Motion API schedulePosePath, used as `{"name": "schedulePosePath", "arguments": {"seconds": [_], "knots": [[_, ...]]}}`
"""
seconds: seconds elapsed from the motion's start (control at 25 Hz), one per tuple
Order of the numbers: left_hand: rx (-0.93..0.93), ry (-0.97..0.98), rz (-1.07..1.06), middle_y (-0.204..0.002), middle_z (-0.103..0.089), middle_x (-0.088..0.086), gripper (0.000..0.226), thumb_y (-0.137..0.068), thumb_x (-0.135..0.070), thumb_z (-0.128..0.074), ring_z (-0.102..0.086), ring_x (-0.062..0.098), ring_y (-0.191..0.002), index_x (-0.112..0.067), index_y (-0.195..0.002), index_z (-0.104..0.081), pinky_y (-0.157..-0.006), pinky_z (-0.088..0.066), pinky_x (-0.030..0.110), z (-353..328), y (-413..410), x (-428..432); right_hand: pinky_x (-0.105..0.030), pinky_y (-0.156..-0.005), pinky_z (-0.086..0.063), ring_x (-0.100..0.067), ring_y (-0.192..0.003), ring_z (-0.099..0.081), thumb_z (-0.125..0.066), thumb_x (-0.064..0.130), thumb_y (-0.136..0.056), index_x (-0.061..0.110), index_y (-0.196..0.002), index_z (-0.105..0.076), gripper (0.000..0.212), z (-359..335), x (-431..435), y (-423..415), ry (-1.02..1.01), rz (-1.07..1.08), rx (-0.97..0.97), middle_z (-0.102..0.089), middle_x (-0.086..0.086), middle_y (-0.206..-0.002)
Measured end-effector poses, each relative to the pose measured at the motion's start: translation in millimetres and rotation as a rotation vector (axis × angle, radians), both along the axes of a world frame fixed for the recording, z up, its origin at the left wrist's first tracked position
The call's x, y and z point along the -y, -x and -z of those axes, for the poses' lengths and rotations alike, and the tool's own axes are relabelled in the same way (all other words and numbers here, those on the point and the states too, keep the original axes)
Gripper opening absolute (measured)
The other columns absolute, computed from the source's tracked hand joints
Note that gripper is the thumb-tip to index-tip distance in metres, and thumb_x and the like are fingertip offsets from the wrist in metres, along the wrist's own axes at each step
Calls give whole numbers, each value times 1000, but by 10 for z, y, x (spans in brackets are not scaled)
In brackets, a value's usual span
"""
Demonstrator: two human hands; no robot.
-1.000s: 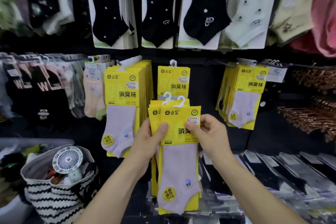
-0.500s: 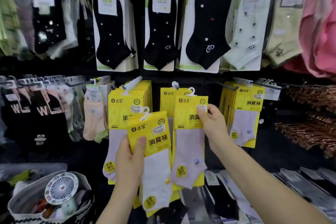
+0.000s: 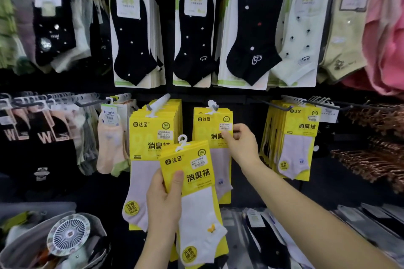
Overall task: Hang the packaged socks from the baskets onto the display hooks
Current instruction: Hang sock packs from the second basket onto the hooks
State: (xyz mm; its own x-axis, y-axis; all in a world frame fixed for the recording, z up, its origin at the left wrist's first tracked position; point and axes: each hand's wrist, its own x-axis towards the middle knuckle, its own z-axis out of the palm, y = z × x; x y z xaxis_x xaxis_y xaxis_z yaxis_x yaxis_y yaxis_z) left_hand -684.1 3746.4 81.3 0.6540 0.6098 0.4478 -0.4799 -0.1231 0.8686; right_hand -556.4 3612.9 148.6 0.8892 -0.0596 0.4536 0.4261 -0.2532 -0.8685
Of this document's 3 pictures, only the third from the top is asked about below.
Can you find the cream dotted sock pack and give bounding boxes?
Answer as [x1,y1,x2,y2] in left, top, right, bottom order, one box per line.
[270,0,332,88]

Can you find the heap of copper hangers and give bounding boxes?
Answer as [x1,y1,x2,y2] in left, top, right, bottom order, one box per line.
[330,101,404,194]

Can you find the black metal peg hook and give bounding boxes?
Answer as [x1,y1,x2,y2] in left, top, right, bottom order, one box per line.
[304,100,353,112]
[262,100,292,112]

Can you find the row of pastel hanging socks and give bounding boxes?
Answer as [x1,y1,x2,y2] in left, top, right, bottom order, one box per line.
[0,0,35,76]

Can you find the white plastic bin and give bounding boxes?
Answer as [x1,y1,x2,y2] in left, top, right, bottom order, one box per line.
[0,202,78,225]

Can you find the row black socks peach cuffs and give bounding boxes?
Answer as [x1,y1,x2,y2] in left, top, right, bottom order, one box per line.
[0,92,98,181]

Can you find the person's left hand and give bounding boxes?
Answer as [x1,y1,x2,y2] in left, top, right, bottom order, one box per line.
[146,169,185,241]

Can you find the row of clear bagged socks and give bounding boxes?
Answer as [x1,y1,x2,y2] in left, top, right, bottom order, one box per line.
[221,202,404,269]

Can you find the person's right forearm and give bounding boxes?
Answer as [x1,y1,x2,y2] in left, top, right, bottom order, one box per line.
[243,160,398,269]

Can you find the white handheld fan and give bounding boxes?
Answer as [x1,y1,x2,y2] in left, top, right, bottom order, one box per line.
[46,214,91,257]

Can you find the black dotted sock white card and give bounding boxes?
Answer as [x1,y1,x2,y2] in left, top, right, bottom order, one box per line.
[107,0,166,89]

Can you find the bunch of pastel sock packs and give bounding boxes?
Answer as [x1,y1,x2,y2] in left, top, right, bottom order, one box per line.
[96,94,138,178]

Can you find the person's right hand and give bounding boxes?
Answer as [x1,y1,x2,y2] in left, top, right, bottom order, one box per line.
[221,124,264,173]

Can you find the pink garments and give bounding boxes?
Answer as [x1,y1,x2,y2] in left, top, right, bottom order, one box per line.
[340,0,404,99]

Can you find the bunch yellow sock packets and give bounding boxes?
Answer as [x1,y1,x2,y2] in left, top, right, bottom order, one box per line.
[191,100,234,205]
[258,100,322,182]
[122,98,183,232]

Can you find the clear price tag holder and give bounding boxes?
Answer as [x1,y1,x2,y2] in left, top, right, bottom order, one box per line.
[319,108,340,124]

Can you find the yellow packet white sock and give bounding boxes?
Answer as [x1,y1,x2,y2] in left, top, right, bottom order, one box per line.
[159,134,229,268]

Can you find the person's left forearm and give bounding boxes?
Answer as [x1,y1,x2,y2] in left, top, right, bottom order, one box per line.
[134,234,177,269]

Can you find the row black socks white cards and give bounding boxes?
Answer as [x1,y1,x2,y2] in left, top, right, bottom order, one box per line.
[173,0,286,91]

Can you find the white tipped peg hook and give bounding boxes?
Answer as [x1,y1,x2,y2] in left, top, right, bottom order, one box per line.
[146,93,171,118]

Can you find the beige sock pack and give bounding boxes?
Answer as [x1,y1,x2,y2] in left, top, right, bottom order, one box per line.
[317,0,375,85]

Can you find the black dotted tall socks bunch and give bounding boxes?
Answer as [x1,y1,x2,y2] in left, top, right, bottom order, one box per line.
[33,0,92,74]

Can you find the black white zigzag tote bag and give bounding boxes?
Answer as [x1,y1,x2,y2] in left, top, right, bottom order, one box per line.
[0,212,111,269]

